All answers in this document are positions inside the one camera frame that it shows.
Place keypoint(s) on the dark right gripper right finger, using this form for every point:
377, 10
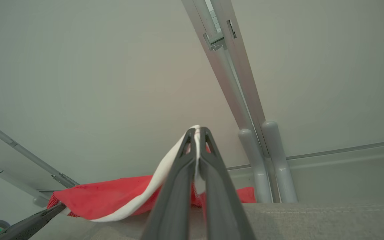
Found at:
222, 206

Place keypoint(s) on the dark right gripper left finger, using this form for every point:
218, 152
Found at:
175, 206

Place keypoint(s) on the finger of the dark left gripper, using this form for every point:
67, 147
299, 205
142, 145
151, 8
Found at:
32, 225

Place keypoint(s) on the grey rounded post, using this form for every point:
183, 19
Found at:
260, 180
283, 173

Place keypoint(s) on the aluminium partition post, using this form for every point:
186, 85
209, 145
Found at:
232, 83

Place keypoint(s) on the grey metal frame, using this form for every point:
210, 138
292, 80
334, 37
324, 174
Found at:
28, 153

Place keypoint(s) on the red jersey with black numbers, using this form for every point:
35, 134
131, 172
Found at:
105, 196

